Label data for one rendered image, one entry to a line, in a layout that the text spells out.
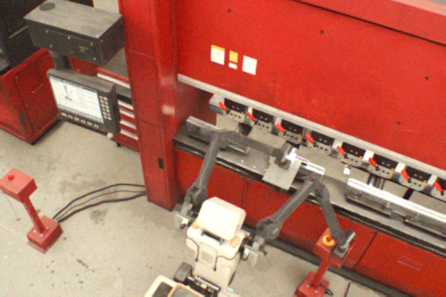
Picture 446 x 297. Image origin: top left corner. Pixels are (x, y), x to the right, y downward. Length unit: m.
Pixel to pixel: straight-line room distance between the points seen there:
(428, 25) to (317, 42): 0.55
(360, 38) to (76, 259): 2.72
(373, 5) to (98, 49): 1.39
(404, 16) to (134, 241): 2.68
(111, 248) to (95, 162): 0.96
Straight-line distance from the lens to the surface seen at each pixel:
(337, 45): 2.26
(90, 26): 2.38
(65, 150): 4.43
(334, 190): 2.99
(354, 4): 2.12
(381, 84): 2.33
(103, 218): 3.85
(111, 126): 2.68
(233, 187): 3.23
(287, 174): 2.83
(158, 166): 3.34
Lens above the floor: 3.20
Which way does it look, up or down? 46 degrees down
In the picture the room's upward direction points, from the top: 4 degrees clockwise
